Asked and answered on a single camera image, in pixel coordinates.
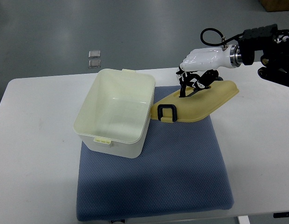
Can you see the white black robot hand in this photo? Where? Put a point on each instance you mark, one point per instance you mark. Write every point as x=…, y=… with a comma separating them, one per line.
x=199, y=69

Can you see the yellow box lid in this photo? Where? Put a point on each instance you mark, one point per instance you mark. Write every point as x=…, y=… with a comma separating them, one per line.
x=195, y=106

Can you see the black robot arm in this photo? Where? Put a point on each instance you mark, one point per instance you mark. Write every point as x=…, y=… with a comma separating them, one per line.
x=274, y=43

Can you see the white storage box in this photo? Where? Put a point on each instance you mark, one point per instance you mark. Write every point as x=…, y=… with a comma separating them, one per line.
x=115, y=114

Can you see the brown wooden cabinet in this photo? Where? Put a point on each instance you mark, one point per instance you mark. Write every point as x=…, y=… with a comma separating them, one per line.
x=275, y=5

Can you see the blue padded mat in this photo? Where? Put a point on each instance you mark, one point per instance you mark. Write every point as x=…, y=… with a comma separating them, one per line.
x=180, y=170

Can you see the upper metal floor plate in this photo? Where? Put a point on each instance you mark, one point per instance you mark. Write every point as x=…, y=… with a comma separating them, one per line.
x=94, y=53

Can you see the metal floor plate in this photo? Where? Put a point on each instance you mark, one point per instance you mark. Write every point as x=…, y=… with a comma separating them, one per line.
x=95, y=63
x=94, y=53

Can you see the lower metal floor plate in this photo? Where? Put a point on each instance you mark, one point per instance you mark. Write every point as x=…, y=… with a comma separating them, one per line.
x=95, y=63

